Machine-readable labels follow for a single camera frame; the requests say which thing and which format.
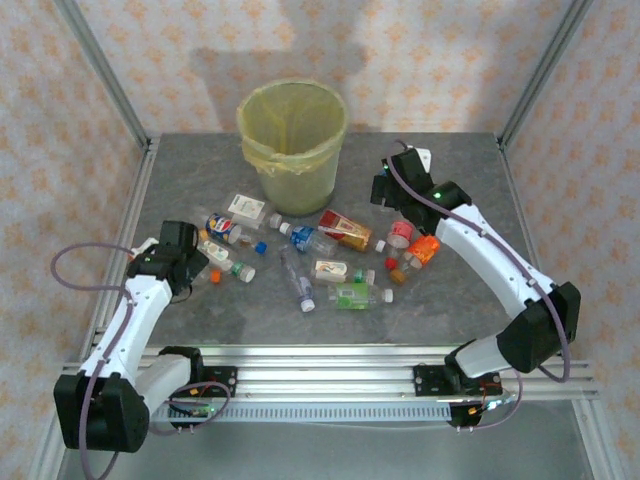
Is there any clear bottle orange cap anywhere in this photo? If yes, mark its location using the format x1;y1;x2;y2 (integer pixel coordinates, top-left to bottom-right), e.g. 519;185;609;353
192;262;224;286

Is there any white label bottle green cap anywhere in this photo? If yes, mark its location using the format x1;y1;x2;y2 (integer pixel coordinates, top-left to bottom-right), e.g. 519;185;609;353
197;238;257;284

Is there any red label bottle red cap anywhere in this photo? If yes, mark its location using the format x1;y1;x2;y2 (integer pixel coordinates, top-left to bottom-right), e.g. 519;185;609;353
383;219;416;270

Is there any Pepsi bottle with blue cap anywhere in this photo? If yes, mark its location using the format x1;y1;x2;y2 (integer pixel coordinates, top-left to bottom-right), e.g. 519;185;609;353
199;212;269;255

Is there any amber tea bottle red label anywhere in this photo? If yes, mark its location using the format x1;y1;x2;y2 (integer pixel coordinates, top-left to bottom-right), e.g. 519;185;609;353
317;208;387;253

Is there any orange label bottle brown cap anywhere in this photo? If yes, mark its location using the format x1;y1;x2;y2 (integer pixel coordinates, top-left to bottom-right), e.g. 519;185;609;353
389;233;442;285

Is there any square clear bottle white label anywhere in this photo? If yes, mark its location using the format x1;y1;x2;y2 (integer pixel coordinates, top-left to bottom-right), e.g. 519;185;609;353
222;193;284;230

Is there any blue label water bottle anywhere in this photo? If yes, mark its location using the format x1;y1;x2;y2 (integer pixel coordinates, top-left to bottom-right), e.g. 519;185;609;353
278;222;339;256

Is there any clear bottle white orange label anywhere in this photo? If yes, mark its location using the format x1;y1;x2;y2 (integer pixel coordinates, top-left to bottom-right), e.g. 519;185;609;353
309;258;376;285

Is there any crushed clear bottle blue cap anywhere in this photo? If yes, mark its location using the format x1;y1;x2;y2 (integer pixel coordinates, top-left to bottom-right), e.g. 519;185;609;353
277;243;317;314

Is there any green label clear bottle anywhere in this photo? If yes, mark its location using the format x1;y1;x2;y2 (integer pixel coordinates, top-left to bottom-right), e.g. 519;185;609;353
327;282;395;311

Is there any green mesh waste bin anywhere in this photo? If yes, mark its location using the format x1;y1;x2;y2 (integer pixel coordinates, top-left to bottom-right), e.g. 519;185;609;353
236;77;350;217

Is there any yellow plastic bin liner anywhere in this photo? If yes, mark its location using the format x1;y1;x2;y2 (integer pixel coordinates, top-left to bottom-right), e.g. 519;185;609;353
236;77;350;177

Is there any right small circuit board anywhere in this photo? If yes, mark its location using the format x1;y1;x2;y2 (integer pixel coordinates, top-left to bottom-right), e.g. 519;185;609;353
469;397;516;416

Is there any left aluminium side rail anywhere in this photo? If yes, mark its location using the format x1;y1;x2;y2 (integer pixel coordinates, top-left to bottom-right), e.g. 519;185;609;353
64;137;161;371

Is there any aluminium side rail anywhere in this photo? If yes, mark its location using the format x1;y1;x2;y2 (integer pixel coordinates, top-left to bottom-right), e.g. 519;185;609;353
64;137;161;371
497;137;571;361

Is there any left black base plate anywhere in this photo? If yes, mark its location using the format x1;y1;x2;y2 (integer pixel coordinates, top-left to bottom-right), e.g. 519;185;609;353
199;366;239;400

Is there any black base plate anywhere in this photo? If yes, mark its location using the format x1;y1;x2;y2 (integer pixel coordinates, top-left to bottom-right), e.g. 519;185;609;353
199;366;239;400
412;364;454;397

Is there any right aluminium side rail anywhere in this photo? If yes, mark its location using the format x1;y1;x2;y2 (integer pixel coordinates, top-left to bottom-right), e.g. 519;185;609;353
497;137;571;361

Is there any aluminium table edge rail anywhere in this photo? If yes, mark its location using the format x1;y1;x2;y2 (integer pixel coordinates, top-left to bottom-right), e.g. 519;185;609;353
89;343;569;362

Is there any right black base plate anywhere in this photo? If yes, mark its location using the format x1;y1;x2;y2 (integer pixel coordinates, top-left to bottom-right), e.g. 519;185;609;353
412;364;454;397

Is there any right aluminium frame post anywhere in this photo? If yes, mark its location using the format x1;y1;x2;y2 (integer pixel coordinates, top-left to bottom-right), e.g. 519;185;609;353
497;0;594;151

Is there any aluminium frame post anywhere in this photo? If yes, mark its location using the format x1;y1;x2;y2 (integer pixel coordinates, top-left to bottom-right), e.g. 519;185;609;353
497;0;594;151
53;0;154;151

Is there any slotted grey cable duct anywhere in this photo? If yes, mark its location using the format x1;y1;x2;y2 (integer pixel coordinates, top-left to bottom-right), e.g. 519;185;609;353
148;401;454;424

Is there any left aluminium frame post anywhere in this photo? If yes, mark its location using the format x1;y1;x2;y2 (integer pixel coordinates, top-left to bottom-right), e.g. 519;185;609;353
53;0;154;151

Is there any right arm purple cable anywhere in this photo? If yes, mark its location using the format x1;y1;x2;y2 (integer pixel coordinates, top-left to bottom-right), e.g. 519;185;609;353
387;139;574;434

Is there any left lower frame leg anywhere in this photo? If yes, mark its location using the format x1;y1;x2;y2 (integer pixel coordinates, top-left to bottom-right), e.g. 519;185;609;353
27;429;69;480

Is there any frame leg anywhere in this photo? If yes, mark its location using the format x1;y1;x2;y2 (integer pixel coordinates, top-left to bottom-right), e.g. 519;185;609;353
572;399;626;480
27;429;69;480

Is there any right lower frame leg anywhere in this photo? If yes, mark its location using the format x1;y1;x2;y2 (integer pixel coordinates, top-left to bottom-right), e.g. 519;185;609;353
572;399;626;480

